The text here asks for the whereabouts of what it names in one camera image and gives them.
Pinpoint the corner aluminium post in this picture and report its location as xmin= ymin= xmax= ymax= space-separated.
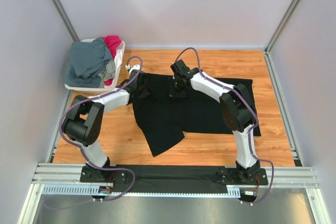
xmin=265 ymin=0 xmax=301 ymax=54
xmin=51 ymin=0 xmax=79 ymax=41

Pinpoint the white t-shirt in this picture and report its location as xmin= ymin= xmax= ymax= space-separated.
xmin=104 ymin=45 xmax=124 ymax=88

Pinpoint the pink red t-shirt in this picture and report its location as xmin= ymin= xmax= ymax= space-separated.
xmin=102 ymin=35 xmax=122 ymax=59

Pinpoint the left corner aluminium post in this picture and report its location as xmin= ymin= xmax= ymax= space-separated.
xmin=51 ymin=0 xmax=79 ymax=41

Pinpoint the white laundry basket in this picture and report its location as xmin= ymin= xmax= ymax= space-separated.
xmin=64 ymin=40 xmax=125 ymax=94

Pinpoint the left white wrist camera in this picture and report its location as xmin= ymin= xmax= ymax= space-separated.
xmin=125 ymin=64 xmax=141 ymax=74

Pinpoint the right corner aluminium post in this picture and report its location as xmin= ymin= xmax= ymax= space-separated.
xmin=265 ymin=0 xmax=301 ymax=54

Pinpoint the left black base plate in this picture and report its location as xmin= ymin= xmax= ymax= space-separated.
xmin=80 ymin=164 xmax=132 ymax=183

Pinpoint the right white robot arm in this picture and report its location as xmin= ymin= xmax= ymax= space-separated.
xmin=171 ymin=60 xmax=260 ymax=184

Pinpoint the aluminium frame rail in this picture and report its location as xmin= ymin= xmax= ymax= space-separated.
xmin=31 ymin=163 xmax=84 ymax=184

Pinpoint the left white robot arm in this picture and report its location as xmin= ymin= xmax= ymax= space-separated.
xmin=60 ymin=65 xmax=145 ymax=183

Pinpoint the slotted grey cable duct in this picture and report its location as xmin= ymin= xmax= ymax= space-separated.
xmin=42 ymin=184 xmax=240 ymax=199

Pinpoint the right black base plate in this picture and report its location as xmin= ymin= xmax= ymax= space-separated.
xmin=216 ymin=167 xmax=268 ymax=186

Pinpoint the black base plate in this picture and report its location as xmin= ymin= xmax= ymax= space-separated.
xmin=216 ymin=167 xmax=268 ymax=186
xmin=80 ymin=164 xmax=132 ymax=183

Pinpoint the teal grey t-shirt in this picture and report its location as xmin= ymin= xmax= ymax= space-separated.
xmin=64 ymin=37 xmax=112 ymax=88

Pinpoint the black t-shirt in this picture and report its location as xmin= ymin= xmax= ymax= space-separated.
xmin=130 ymin=72 xmax=263 ymax=158

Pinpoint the light grey t-shirt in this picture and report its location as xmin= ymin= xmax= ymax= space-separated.
xmin=98 ymin=60 xmax=116 ymax=88

